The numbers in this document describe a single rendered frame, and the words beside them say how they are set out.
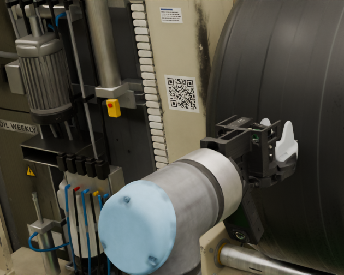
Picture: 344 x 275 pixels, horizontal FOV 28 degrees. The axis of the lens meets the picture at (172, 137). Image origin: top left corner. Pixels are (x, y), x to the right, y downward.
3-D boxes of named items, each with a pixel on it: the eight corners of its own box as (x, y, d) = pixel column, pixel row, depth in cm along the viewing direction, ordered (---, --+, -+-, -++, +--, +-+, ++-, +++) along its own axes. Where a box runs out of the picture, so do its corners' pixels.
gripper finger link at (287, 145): (311, 113, 97) (280, 131, 90) (312, 152, 99) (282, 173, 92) (291, 111, 99) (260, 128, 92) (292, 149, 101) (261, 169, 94)
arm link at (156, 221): (95, 271, 76) (85, 188, 73) (164, 228, 85) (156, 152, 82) (164, 293, 70) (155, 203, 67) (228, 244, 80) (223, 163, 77)
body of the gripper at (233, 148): (285, 119, 89) (238, 147, 80) (287, 180, 92) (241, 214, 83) (235, 113, 94) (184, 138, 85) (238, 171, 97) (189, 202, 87)
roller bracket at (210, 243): (197, 285, 139) (191, 244, 136) (286, 196, 168) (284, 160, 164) (211, 289, 138) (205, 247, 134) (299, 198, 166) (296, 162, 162)
